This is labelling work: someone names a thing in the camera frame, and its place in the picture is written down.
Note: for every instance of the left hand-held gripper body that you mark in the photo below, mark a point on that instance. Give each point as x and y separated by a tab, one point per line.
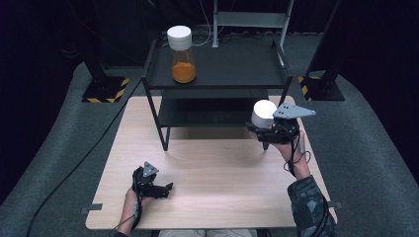
144	179

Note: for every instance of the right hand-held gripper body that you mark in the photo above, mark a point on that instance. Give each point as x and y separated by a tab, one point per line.
286	126

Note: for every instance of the brown powder jar white lid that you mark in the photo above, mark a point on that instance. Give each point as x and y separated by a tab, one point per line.
263	113

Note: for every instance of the black two-tier shelf rack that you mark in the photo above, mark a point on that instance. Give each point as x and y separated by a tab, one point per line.
230	69

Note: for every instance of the orange powder jar white lid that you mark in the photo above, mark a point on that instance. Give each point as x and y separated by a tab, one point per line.
183	59

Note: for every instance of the person's left hand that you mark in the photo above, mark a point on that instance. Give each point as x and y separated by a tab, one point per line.
131	200

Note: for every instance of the person's right hand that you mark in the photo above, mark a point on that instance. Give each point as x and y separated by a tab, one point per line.
291	154

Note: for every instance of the black stand with striped base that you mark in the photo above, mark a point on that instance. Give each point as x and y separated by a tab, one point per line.
324	86
103	87

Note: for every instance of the grey tape strip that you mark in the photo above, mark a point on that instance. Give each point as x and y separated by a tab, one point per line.
92	208
336	204

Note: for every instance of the person's light trousers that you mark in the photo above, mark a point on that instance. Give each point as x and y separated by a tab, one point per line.
207	233

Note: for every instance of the grey metal stand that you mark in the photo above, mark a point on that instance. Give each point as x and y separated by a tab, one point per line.
250	19

